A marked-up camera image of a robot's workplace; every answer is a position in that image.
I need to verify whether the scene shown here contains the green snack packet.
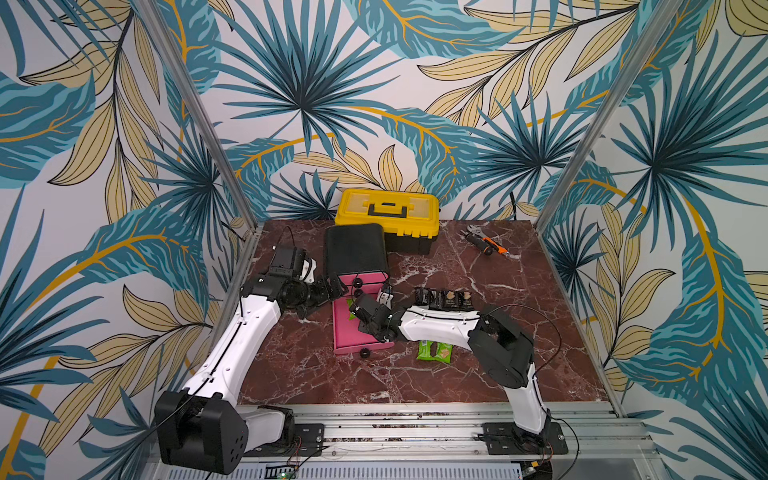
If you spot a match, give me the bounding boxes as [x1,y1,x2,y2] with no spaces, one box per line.
[417,340,435,361]
[347,298,358,321]
[433,343,453,364]

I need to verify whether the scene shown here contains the pink bottom drawer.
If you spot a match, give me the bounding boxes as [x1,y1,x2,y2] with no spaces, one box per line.
[333,297,394,356]

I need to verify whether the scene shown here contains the black cookie packet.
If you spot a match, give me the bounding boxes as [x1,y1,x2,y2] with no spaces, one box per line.
[441,290,462,311]
[428,289,444,311]
[413,287,431,307]
[459,291,475,311]

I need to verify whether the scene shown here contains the black drawer cabinet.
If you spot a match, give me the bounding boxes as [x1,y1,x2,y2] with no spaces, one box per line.
[324,224,389,276]

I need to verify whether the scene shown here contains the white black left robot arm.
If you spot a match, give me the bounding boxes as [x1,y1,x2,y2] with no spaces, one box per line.
[155,245,348,474]

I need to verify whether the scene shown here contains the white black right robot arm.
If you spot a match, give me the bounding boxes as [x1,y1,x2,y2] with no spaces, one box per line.
[349,294,548,436]

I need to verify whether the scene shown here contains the yellow black toolbox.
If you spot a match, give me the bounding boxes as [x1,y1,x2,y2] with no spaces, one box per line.
[335,189,440,255]

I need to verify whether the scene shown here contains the orange black pliers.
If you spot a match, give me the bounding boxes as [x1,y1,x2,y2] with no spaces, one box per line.
[464,225,510,257]

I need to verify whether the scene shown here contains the aluminium left corner post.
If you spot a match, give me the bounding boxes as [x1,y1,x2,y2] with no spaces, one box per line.
[135,0,259,235]

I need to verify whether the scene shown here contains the aluminium corner post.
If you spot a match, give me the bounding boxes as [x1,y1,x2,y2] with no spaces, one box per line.
[135,0,259,235]
[533,0,688,234]

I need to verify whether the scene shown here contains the aluminium front rail base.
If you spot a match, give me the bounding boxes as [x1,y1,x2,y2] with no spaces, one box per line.
[140,400,670,480]

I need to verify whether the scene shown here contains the aluminium right corner post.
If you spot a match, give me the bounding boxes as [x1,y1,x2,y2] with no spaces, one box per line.
[533,0,688,234]

